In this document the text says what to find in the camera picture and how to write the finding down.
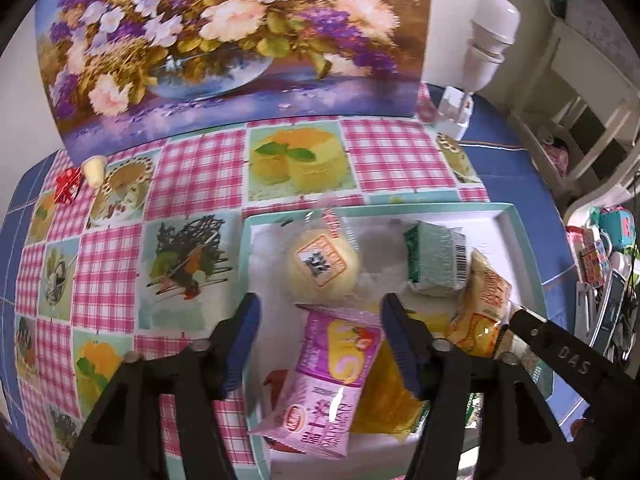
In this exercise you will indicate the yellow jelly pack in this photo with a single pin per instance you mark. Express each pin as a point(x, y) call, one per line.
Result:
point(386, 406)

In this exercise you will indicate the purple swiss roll pack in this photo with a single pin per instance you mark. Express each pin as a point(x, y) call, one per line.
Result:
point(320, 395)

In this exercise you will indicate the white lamp bulb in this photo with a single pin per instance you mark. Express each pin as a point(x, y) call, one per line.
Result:
point(494, 27)

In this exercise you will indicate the red Kiss candy pack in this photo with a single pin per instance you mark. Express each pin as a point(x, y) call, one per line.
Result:
point(67, 185)

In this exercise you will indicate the white power adapter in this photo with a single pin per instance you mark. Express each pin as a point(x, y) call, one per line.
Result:
point(454, 113)

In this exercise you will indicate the light green wafer pack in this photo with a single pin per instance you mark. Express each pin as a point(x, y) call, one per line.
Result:
point(437, 259)

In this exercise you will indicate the pink checkered tablecloth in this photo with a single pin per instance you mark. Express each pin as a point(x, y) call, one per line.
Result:
point(80, 287)

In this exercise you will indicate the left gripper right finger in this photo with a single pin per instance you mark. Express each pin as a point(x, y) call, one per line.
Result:
point(519, 436)

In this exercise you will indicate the round bread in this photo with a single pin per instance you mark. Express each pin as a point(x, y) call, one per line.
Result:
point(322, 263)

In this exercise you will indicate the orange bread pack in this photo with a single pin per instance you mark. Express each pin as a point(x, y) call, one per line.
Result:
point(481, 309)

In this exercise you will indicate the clutter of colourful items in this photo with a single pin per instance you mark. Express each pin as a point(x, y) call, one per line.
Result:
point(604, 242)

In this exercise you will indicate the white shelf unit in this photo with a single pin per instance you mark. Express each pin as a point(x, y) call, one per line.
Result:
point(602, 175)

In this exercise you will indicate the yellow pudding cup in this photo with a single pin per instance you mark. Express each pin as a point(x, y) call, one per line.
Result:
point(93, 169)

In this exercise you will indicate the white teal tray box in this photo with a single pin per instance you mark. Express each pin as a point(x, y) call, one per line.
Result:
point(495, 229)

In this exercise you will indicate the red snack pack white label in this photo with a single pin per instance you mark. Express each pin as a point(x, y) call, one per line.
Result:
point(275, 381)

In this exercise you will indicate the flower painting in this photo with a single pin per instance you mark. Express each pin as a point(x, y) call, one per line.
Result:
point(120, 73)

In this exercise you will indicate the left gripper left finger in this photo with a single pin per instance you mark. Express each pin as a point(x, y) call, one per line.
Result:
point(122, 437)

